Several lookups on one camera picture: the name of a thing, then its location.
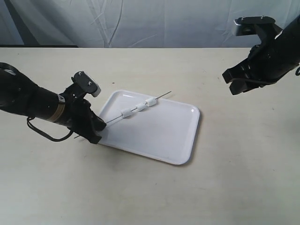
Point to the white rectangular plastic tray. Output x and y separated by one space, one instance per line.
164 132

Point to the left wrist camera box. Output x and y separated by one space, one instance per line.
84 84

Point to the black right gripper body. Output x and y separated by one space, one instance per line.
278 53

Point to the grey-blue backdrop curtain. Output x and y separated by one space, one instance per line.
135 23

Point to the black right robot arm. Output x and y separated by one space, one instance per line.
277 54

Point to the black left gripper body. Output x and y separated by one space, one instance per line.
78 111

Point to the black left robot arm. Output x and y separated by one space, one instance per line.
21 96

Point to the white marshmallow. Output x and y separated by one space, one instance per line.
150 102
127 112
141 106

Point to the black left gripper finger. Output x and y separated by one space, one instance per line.
90 134
96 123

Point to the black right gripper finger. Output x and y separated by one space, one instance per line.
244 85

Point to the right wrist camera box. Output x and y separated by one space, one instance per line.
244 26

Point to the thin metal skewer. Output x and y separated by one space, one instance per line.
135 107

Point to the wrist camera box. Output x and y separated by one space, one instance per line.
244 26
84 84

